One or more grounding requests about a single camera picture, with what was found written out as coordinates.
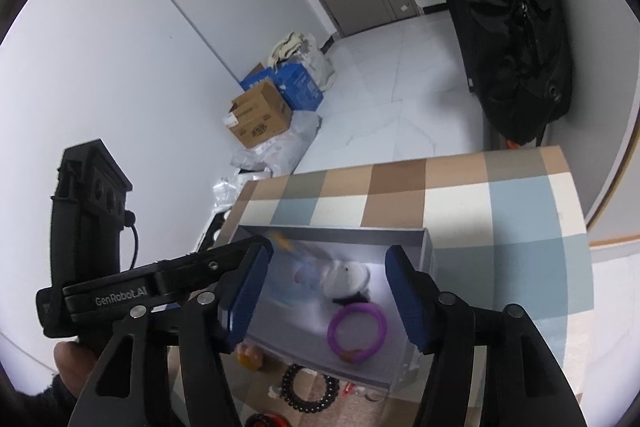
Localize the person's left hand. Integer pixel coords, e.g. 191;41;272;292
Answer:
54;341;103;408

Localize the black spiral hair tie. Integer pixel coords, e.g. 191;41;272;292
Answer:
281;363;341;414

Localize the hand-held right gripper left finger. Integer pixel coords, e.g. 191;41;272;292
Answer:
67;241;275;427

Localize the brown cardboard box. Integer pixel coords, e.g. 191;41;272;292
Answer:
223;79;293;149

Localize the white crumpled plastic bag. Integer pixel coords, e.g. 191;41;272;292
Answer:
210;172;271;212

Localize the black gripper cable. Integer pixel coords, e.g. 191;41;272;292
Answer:
124;209;142;270

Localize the purple ring bracelet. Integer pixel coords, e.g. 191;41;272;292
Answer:
326;302;388;364

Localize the checkered tablecloth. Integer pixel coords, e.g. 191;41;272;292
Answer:
167;146;593;427

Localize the white plush hair tie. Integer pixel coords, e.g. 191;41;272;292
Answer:
320;259;373;305

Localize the beige cloth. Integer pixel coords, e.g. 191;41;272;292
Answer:
270;32;313;68

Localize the grey cardboard box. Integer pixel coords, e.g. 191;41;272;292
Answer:
227;223;435;393

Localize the orange bead trinket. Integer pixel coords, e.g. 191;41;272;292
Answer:
237;342;263;370

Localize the grey plastic parcel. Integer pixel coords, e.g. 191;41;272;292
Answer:
230;109;321;172

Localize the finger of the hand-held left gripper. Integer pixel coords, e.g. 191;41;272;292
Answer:
62;241;261;323

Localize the red bead bracelet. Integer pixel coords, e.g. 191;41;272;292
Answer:
245;412;290;427

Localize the small red white trinket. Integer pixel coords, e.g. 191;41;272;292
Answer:
342;384;386;403

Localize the black backpack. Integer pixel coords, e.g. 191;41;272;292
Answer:
430;0;573;145

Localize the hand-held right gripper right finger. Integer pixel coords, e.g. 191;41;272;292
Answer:
384;244;588;427

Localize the blue cardboard box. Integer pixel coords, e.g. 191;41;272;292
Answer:
240;59;325;112

